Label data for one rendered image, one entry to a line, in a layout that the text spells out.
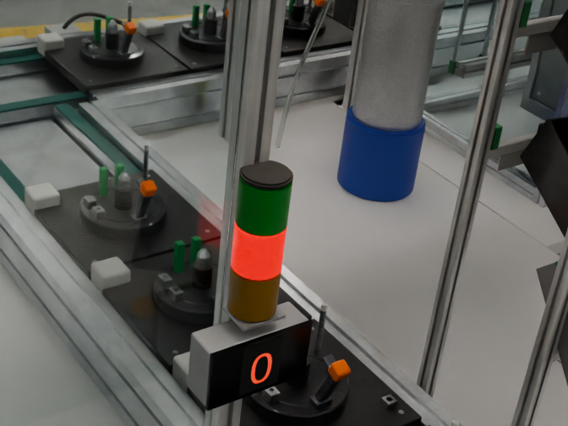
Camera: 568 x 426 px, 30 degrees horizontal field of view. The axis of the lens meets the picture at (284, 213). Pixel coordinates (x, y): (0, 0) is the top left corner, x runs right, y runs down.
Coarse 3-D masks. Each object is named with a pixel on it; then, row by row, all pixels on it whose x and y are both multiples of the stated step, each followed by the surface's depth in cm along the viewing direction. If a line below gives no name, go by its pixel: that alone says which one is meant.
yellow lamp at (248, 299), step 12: (240, 276) 102; (276, 276) 102; (228, 288) 104; (240, 288) 102; (252, 288) 102; (264, 288) 102; (276, 288) 103; (228, 300) 104; (240, 300) 103; (252, 300) 102; (264, 300) 102; (276, 300) 104; (240, 312) 103; (252, 312) 103; (264, 312) 103
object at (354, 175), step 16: (352, 128) 204; (368, 128) 201; (416, 128) 203; (352, 144) 205; (368, 144) 202; (384, 144) 201; (400, 144) 201; (416, 144) 204; (352, 160) 206; (368, 160) 204; (384, 160) 203; (400, 160) 203; (416, 160) 207; (352, 176) 207; (368, 176) 205; (384, 176) 205; (400, 176) 206; (352, 192) 208; (368, 192) 207; (384, 192) 206; (400, 192) 208
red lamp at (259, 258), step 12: (240, 240) 100; (252, 240) 99; (264, 240) 99; (276, 240) 99; (240, 252) 100; (252, 252) 99; (264, 252) 99; (276, 252) 100; (240, 264) 101; (252, 264) 100; (264, 264) 100; (276, 264) 101; (252, 276) 101; (264, 276) 101
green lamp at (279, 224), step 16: (240, 192) 98; (256, 192) 96; (272, 192) 96; (288, 192) 98; (240, 208) 98; (256, 208) 97; (272, 208) 97; (288, 208) 99; (240, 224) 99; (256, 224) 98; (272, 224) 98
